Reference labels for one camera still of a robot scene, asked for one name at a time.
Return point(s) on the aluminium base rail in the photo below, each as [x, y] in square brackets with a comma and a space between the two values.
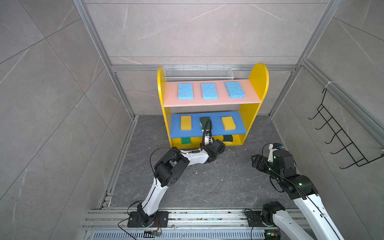
[179, 224]

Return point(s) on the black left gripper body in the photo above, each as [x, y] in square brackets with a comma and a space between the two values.
[207, 147]

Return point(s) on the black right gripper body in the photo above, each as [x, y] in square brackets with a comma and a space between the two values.
[267, 166]

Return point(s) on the yellow shelf unit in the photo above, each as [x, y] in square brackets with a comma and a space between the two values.
[243, 110]

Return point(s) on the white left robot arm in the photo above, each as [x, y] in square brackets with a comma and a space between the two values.
[167, 171]

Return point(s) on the yellow sponge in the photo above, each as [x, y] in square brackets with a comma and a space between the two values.
[228, 123]
[186, 123]

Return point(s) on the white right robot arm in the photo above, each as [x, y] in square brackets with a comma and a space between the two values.
[302, 191]

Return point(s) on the blue sponge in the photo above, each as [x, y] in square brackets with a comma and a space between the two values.
[185, 91]
[209, 91]

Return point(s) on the dark green sponge curved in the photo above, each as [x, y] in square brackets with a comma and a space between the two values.
[206, 123]

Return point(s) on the black wire hook rack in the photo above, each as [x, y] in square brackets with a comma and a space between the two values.
[339, 133]

